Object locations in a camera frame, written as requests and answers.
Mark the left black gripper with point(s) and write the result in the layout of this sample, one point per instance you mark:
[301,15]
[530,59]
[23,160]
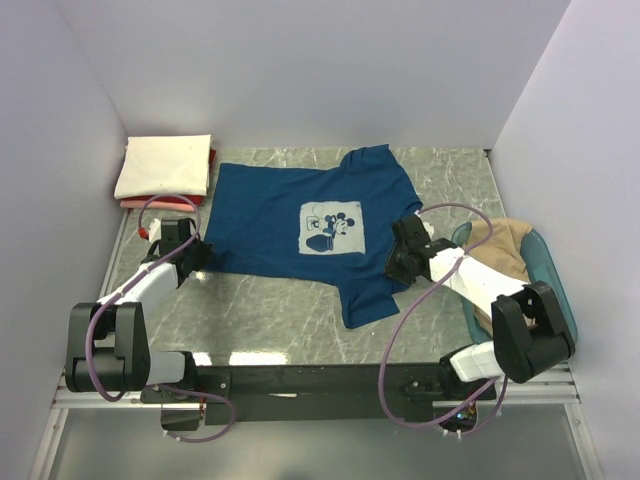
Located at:
[205,252]

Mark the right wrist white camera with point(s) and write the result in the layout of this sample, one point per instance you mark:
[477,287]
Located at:
[428,227]

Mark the folded pink t shirt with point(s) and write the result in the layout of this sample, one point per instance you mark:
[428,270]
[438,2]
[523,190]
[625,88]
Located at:
[158,205]

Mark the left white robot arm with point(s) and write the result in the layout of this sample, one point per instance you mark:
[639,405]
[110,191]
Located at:
[107,345]

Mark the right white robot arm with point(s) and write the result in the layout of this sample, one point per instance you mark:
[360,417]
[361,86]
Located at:
[530,332]

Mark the folded dark red t shirt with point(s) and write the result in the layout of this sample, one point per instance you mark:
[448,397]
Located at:
[166,177]

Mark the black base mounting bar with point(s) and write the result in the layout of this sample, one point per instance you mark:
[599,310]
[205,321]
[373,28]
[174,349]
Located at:
[215,394]

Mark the blue printed t shirt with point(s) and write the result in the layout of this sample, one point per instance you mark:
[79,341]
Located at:
[330,226]

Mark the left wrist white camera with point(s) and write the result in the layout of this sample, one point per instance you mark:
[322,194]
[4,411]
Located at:
[152,232]

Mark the wrist white camera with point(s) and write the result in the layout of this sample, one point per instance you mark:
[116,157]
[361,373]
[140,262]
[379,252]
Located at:
[428,227]
[152,232]

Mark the folded cream t shirt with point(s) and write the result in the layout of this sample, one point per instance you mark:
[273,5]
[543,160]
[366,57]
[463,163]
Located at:
[141,147]

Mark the teal plastic bin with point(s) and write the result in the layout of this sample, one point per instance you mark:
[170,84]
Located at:
[540,267]

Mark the tan t shirt in bin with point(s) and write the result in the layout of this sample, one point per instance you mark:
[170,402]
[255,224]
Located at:
[501,253]

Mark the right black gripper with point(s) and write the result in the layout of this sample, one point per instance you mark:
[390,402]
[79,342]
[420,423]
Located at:
[393,270]

